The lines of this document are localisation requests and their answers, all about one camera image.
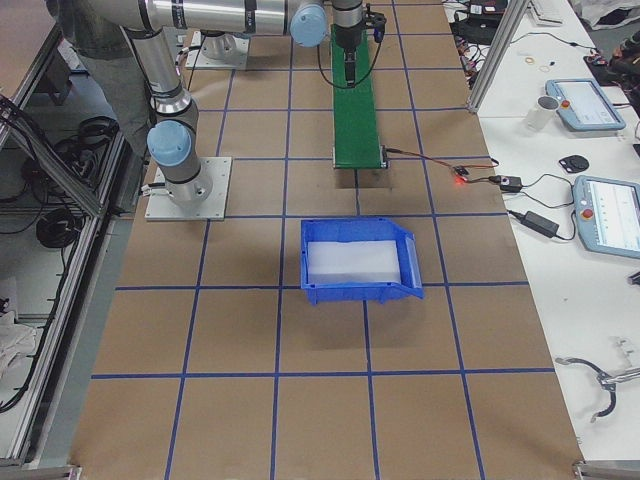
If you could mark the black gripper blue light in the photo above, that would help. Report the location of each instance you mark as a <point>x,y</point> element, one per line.
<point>346,38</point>

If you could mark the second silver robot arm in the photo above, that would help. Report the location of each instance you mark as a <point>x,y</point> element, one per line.
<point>172,141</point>

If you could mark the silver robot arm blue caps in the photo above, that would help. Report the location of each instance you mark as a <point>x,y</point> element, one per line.
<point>307,23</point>

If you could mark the green conveyor belt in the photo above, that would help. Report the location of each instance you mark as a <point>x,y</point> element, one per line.
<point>356,140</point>

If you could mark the white mug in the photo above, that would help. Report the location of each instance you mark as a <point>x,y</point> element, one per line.
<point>544,110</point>

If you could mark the blue plastic bin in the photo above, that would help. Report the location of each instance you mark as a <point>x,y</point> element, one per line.
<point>358,259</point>

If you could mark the teach pendant tablet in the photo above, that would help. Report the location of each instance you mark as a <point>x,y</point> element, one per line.
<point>584,105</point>
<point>607,215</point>

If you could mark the black power adapter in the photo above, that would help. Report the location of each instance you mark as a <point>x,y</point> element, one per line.
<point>539,224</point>

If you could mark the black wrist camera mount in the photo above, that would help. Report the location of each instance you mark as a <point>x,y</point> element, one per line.
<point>375,21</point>

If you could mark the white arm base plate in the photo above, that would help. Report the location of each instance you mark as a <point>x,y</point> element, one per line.
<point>218,52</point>

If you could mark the aluminium frame post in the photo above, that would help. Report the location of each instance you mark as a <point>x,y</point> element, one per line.
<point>502,39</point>

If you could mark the second white arm base plate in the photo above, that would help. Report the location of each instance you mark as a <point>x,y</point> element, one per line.
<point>204,198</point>

